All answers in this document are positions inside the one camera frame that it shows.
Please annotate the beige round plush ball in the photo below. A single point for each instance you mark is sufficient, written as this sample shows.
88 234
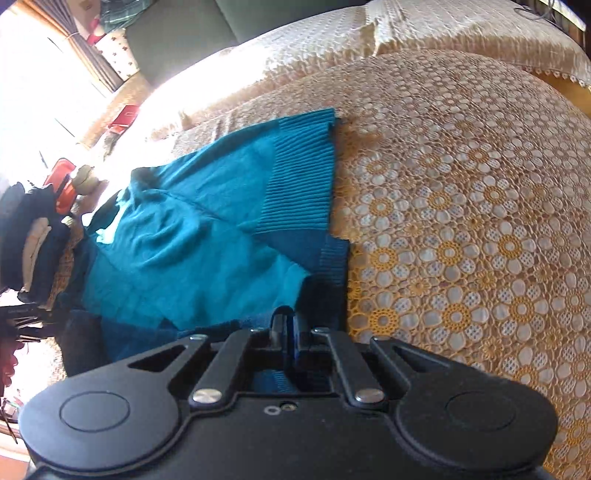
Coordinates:
84 180

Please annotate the dark green headboard cushion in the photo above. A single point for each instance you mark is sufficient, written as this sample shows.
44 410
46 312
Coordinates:
172 35
248 19

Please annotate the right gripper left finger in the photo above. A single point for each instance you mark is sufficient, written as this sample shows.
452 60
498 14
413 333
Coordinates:
253 360

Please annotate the white bed sheet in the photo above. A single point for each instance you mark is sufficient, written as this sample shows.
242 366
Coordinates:
234 75

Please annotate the grey window curtain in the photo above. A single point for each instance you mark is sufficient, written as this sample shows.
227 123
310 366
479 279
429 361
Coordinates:
58 14

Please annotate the dotted white box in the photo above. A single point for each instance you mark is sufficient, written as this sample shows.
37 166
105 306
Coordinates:
116 51

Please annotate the pile of dark clothes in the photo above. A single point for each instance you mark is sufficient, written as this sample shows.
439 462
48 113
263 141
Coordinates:
33 240

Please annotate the floral lace bedspread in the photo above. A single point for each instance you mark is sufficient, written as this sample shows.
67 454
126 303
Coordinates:
462 186

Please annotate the red booklet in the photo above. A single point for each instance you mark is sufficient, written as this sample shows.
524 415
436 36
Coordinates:
124 119

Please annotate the green plaid cloth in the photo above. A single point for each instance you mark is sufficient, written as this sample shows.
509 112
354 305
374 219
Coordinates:
117 14

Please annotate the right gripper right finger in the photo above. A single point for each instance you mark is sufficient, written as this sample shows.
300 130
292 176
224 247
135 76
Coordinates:
325 365

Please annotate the dark green middle headboard cushion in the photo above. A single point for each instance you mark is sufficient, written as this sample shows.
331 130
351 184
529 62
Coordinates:
248 19

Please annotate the teal knit sweater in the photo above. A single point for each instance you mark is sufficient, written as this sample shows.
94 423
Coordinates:
210 243

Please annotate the dark green left headboard cushion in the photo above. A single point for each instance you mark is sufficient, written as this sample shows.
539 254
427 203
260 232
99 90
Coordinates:
172 35

